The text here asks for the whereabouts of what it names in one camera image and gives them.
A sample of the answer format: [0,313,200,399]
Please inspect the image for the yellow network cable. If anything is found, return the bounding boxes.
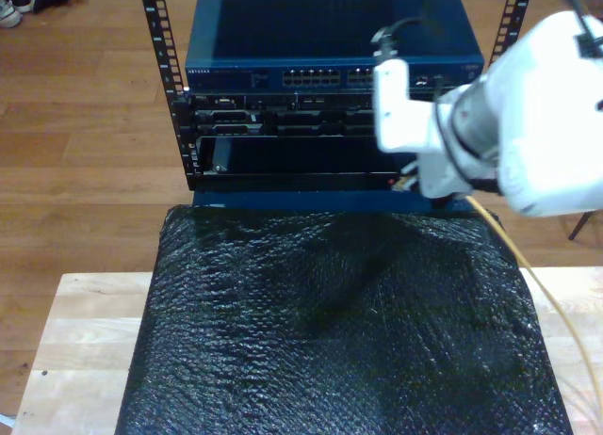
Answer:
[394,176,599,435]

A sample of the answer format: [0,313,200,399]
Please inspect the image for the blue rack shelf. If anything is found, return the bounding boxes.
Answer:
[191,188,481,216]

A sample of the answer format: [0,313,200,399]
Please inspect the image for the black empty rack chassis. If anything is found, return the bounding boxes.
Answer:
[187,136,420,191]

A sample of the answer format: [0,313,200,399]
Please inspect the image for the black rack server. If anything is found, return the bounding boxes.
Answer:
[171,90,381,139]

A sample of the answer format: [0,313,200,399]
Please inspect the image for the brown wooden chair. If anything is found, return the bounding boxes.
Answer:
[567,207,595,241]

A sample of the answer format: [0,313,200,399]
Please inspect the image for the black textured mat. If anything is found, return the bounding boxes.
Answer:
[115,203,574,435]

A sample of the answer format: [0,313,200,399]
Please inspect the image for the white sneaker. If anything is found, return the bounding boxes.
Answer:
[0,0,24,29]

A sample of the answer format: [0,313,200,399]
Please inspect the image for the black camera cable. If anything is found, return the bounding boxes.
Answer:
[370,0,447,58]

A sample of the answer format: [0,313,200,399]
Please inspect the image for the black perforated rack post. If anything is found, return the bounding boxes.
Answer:
[487,0,536,69]
[138,0,199,191]

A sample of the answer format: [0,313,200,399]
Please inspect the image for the blue network switch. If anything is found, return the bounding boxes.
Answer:
[185,0,486,95]

